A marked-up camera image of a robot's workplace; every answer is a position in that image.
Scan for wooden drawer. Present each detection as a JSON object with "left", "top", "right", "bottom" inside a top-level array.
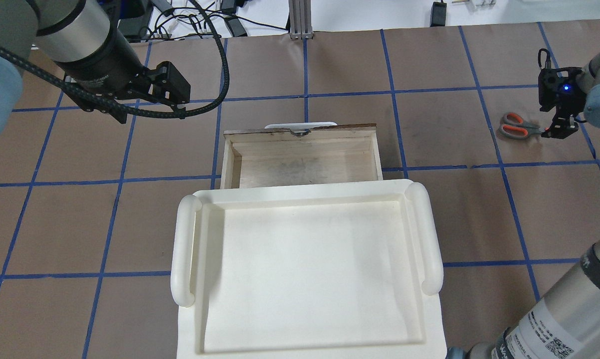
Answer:
[{"left": 219, "top": 124, "right": 383, "bottom": 189}]

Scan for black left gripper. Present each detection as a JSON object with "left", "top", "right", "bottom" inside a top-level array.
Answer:
[{"left": 65, "top": 61, "right": 191, "bottom": 112}]

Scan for grey orange scissors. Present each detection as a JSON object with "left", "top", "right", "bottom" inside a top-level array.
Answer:
[{"left": 498, "top": 112, "right": 548, "bottom": 140}]

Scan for black braided cable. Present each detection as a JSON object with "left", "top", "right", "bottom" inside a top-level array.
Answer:
[{"left": 0, "top": 0, "right": 230, "bottom": 125}]

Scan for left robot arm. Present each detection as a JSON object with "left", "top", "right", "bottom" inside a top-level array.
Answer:
[{"left": 0, "top": 0, "right": 191, "bottom": 134}]

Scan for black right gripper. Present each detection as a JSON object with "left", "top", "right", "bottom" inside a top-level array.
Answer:
[{"left": 538, "top": 67, "right": 587, "bottom": 139}]

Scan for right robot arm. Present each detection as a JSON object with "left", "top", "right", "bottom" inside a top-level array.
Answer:
[{"left": 446, "top": 48, "right": 600, "bottom": 359}]

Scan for aluminium frame post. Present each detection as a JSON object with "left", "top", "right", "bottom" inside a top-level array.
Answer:
[{"left": 288, "top": 0, "right": 314, "bottom": 39}]

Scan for white drawer handle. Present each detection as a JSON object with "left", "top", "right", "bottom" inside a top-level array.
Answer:
[{"left": 265, "top": 121, "right": 338, "bottom": 132}]

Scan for black power adapter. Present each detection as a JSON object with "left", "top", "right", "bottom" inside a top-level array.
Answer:
[{"left": 429, "top": 0, "right": 447, "bottom": 27}]

